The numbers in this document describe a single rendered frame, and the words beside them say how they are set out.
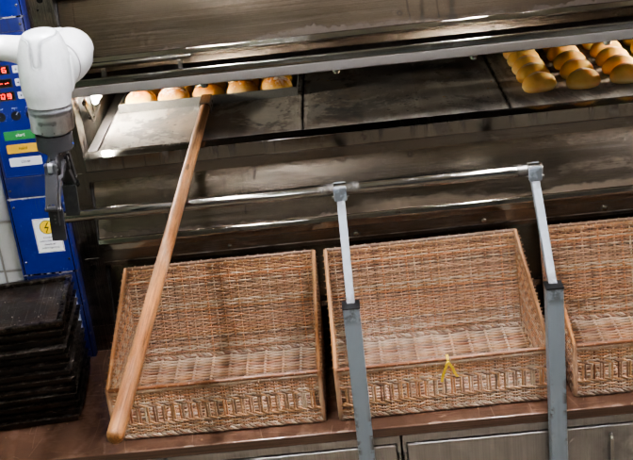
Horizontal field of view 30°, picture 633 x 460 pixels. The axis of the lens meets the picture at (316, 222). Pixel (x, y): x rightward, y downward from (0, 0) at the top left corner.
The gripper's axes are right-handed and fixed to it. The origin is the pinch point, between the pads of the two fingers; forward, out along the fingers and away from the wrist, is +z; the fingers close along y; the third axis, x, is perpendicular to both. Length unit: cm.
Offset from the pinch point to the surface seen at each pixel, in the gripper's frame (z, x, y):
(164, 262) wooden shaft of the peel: 9.6, 20.3, 1.5
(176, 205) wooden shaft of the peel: 8.5, 19.3, -28.7
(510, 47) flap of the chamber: -17, 103, -63
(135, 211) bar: 13.5, 7.3, -38.6
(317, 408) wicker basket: 65, 50, -28
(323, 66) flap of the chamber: -15, 55, -62
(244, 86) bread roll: 5, 30, -116
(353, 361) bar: 46, 60, -18
